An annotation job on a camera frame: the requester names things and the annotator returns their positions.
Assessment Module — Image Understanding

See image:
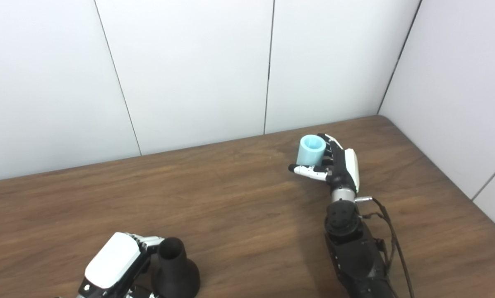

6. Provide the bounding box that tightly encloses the black flared nozzle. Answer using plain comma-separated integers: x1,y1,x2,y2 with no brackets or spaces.
151,237,201,298

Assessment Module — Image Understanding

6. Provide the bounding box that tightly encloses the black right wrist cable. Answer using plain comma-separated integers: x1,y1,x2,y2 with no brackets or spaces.
355,197,414,298

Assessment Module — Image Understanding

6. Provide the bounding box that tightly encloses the light-blue hose piece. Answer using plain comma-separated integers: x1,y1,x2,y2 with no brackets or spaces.
296,135,327,167

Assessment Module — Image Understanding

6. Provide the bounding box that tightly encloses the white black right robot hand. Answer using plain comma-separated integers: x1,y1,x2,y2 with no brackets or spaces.
288,133,360,193

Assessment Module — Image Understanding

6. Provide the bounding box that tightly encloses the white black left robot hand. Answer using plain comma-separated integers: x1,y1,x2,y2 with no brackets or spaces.
77,232,165,298

